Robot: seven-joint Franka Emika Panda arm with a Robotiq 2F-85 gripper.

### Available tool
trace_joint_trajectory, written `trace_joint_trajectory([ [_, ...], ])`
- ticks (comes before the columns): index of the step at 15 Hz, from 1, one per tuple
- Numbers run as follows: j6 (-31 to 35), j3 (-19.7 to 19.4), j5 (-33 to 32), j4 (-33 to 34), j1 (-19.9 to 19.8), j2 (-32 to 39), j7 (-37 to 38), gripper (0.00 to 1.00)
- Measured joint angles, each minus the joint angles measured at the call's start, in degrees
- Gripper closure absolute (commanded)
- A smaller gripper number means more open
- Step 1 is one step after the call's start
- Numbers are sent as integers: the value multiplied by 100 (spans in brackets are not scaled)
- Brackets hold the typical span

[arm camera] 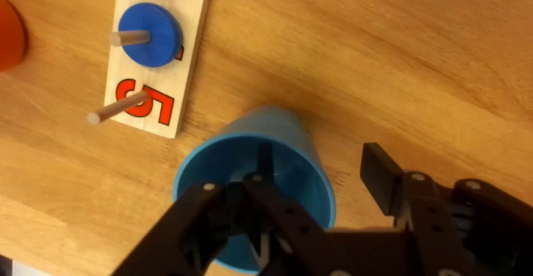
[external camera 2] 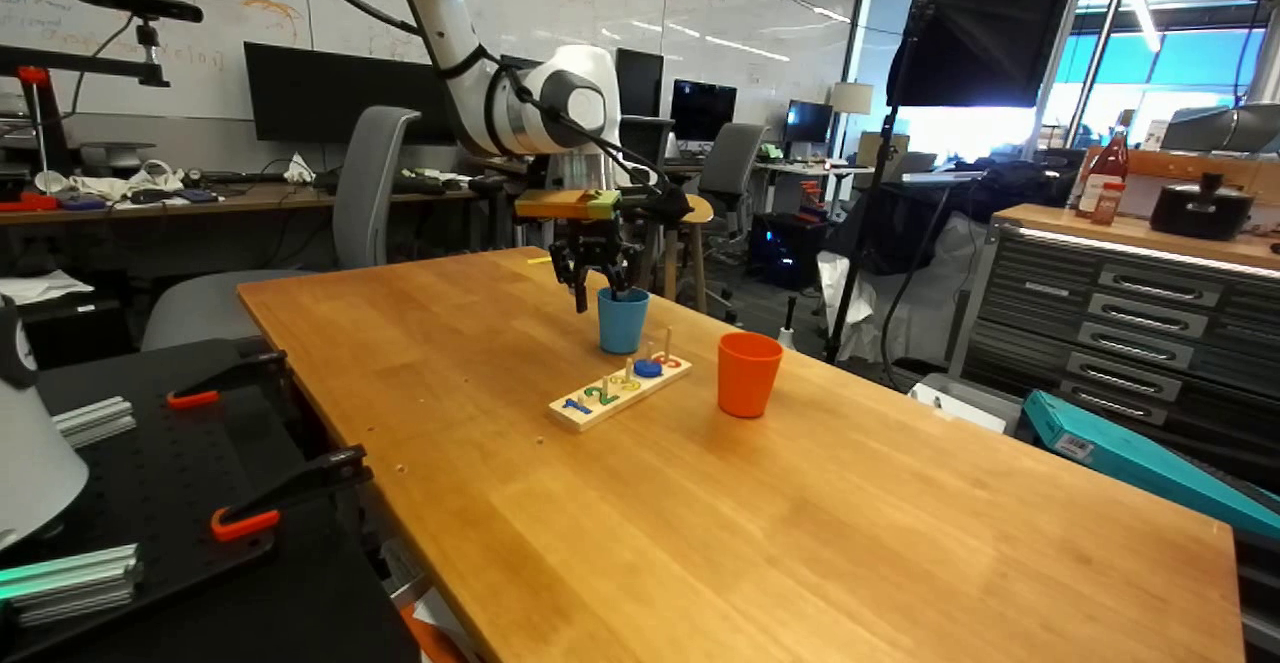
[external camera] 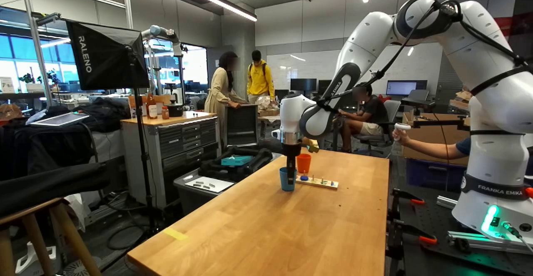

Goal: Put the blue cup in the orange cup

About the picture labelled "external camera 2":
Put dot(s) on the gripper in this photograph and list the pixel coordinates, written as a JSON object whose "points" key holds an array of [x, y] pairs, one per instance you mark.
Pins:
{"points": [[595, 241]]}

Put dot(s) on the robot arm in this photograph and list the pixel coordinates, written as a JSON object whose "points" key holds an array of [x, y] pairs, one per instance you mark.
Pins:
{"points": [[462, 38]]}

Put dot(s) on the blue plastic cup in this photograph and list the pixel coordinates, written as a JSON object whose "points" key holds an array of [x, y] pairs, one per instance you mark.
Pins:
{"points": [[623, 323]]}

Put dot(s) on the orange plastic cup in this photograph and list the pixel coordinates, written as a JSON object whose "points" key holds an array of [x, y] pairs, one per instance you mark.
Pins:
{"points": [[749, 378]]}

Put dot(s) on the wooden stool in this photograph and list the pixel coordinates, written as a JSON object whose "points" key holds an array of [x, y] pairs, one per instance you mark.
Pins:
{"points": [[692, 243]]}

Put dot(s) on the wooden number peg puzzle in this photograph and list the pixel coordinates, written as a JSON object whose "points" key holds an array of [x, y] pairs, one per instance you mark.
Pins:
{"points": [[610, 395]]}

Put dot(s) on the dark office chair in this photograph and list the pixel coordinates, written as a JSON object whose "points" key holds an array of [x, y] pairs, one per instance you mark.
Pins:
{"points": [[728, 168]]}

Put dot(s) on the computer tower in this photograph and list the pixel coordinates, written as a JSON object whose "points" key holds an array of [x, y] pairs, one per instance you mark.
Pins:
{"points": [[785, 248]]}

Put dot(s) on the row of monitors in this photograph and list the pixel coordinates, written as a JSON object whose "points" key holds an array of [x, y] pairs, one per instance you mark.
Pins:
{"points": [[702, 108]]}

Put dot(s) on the grey office chair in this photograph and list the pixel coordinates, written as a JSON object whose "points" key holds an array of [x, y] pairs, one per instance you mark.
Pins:
{"points": [[370, 183]]}

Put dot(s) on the white plastic sheet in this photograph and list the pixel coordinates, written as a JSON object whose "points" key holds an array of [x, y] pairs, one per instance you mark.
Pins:
{"points": [[860, 293]]}

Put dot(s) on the table lamp white shade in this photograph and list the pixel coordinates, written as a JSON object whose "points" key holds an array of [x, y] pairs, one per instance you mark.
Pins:
{"points": [[851, 98]]}

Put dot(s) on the large black monitor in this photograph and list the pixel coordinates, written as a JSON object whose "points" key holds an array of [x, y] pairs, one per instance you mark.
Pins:
{"points": [[340, 93]]}

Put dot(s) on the wooden desk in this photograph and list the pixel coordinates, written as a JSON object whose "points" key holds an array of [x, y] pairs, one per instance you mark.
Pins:
{"points": [[250, 205]]}

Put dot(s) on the black orange spring clamp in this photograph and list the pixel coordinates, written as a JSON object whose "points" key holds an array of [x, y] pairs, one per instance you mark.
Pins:
{"points": [[290, 488], [235, 375]]}

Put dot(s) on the white box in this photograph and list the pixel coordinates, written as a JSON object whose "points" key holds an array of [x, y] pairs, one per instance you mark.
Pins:
{"points": [[960, 405]]}

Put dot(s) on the softbox light on stand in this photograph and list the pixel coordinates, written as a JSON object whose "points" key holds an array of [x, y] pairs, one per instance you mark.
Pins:
{"points": [[985, 33]]}

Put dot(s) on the small spice jar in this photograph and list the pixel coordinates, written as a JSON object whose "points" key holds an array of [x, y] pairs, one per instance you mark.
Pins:
{"points": [[1107, 205]]}

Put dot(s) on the red sauce bottle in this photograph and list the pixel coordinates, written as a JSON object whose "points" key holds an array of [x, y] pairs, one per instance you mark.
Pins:
{"points": [[1106, 168]]}

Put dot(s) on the metal drawer cabinet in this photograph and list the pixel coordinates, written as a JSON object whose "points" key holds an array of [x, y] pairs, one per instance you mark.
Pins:
{"points": [[1120, 328]]}

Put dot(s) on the short aluminium extrusion piece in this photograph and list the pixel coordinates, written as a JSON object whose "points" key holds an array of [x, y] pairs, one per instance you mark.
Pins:
{"points": [[95, 421]]}

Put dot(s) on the teal cardboard box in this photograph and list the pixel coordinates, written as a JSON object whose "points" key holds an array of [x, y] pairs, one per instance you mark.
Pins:
{"points": [[1130, 458]]}

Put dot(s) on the black pot with lid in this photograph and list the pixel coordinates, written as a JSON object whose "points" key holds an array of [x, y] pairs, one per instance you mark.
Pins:
{"points": [[1200, 211]]}

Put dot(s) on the long aluminium extrusion piece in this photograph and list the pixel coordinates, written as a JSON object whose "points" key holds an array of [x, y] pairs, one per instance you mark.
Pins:
{"points": [[75, 583]]}

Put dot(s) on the camera on mount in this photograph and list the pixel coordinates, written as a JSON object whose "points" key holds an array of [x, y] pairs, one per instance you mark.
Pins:
{"points": [[135, 1]]}

